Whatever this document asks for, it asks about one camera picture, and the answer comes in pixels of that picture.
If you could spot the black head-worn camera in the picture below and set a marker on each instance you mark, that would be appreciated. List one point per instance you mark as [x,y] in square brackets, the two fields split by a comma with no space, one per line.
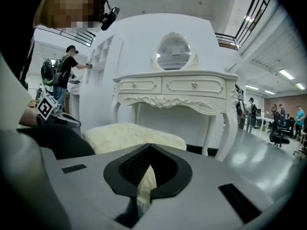
[109,18]

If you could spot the black balcony railing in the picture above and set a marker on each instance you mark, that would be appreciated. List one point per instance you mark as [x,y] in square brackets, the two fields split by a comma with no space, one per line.
[254,13]
[76,36]

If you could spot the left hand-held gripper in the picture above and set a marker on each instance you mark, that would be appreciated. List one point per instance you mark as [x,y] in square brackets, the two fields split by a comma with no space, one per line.
[46,106]

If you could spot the white ornate wooden drawer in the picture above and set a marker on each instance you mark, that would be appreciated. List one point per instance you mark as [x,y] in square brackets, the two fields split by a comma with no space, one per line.
[140,85]
[194,86]

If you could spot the ceiling light panel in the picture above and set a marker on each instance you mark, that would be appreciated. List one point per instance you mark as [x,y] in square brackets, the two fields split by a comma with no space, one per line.
[269,92]
[251,87]
[299,86]
[286,74]

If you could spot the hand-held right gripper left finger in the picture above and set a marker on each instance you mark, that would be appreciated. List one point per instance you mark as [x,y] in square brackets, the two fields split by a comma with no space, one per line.
[91,188]

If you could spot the white cubby shelf unit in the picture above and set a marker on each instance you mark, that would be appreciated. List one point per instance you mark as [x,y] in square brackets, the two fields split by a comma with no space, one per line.
[100,56]

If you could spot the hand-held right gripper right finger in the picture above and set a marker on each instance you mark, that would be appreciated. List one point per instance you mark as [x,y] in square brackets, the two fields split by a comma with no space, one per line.
[211,200]

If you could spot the cream upholstered stool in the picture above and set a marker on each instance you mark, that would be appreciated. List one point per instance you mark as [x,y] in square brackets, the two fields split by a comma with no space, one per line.
[129,135]

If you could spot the black office chair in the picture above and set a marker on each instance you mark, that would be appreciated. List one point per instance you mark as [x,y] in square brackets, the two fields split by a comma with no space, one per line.
[278,133]

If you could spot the white ornate dressing table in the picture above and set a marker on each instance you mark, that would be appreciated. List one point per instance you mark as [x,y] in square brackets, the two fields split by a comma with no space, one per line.
[172,102]

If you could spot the person's left forearm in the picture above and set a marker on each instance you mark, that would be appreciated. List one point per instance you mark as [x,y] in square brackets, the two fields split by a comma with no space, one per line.
[28,117]

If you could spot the person's black printed shirt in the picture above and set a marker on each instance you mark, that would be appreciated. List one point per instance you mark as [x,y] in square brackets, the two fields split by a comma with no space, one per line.
[19,51]

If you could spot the oval mirror with carved stand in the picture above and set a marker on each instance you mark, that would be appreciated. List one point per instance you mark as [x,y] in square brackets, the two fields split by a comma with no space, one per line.
[173,51]

